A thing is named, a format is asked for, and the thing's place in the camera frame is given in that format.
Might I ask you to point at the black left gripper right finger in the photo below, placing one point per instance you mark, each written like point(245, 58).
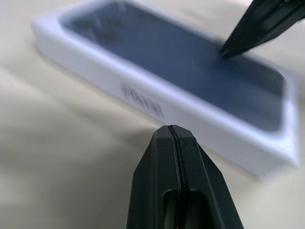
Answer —
point(202, 186)

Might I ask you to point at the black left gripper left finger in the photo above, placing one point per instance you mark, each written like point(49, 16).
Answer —
point(152, 181)

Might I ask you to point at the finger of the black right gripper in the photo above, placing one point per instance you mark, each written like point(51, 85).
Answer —
point(274, 26)
point(252, 16)

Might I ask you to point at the white phone box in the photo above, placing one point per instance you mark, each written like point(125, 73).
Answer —
point(107, 78)

